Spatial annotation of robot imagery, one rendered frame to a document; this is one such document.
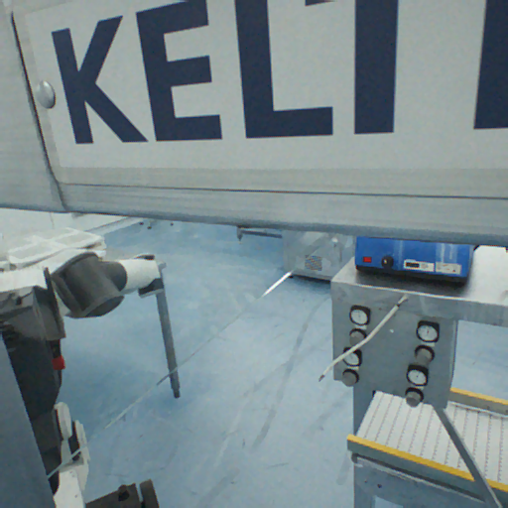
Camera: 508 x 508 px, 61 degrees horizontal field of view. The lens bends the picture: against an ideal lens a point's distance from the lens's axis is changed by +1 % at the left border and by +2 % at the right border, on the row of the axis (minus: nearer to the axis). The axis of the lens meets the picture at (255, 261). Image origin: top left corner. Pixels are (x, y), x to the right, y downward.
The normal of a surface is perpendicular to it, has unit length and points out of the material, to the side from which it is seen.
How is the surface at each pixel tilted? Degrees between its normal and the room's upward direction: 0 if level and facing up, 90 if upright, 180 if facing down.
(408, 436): 0
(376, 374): 90
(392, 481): 90
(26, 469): 90
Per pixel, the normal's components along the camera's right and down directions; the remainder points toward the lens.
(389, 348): -0.50, 0.34
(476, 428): -0.08, -0.93
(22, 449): 0.86, 0.11
